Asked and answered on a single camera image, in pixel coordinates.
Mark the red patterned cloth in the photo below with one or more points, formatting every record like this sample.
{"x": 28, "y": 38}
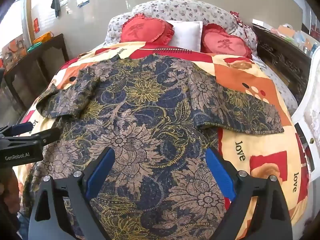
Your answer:
{"x": 238, "y": 18}

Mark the red wall sign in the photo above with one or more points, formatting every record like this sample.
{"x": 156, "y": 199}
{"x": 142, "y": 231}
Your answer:
{"x": 36, "y": 24}

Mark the red and cream printed blanket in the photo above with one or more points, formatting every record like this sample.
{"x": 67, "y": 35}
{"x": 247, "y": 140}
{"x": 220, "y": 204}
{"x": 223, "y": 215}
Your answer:
{"x": 262, "y": 155}

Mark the green item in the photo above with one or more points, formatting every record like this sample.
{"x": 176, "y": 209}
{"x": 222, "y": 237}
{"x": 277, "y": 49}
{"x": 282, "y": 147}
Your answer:
{"x": 33, "y": 48}

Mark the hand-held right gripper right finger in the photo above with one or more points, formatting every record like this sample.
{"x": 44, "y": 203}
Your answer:
{"x": 220, "y": 175}

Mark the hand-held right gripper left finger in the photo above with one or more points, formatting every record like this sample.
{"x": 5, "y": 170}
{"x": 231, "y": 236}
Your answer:
{"x": 100, "y": 173}

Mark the dark wooden cabinet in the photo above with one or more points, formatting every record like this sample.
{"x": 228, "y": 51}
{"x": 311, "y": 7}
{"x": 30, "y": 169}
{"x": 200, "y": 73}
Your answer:
{"x": 32, "y": 72}

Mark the orange printed box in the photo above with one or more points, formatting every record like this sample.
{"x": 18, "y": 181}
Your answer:
{"x": 13, "y": 52}

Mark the grey hanging cloth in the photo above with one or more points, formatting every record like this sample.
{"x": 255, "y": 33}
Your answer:
{"x": 55, "y": 5}

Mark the white pillow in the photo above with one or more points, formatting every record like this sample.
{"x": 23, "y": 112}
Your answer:
{"x": 186, "y": 33}

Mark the red heart-shaped pillow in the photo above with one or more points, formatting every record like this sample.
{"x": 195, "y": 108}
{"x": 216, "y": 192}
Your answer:
{"x": 225, "y": 42}
{"x": 145, "y": 28}

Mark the grey floral quilt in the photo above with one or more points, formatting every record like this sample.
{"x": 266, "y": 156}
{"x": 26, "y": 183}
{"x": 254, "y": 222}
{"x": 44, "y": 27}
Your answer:
{"x": 180, "y": 8}

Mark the clutter of colourful packages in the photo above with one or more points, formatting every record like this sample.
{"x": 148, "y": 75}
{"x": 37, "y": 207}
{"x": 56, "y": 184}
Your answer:
{"x": 297, "y": 37}

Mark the blue and tan floral shirt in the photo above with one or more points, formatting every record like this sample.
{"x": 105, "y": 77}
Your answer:
{"x": 150, "y": 120}

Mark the carved dark wooden furniture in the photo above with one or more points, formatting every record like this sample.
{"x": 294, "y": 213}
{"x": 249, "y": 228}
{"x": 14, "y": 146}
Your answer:
{"x": 282, "y": 55}

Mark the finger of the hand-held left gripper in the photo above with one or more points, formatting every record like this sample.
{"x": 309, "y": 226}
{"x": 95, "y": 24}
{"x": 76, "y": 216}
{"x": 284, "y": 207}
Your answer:
{"x": 20, "y": 128}
{"x": 48, "y": 135}

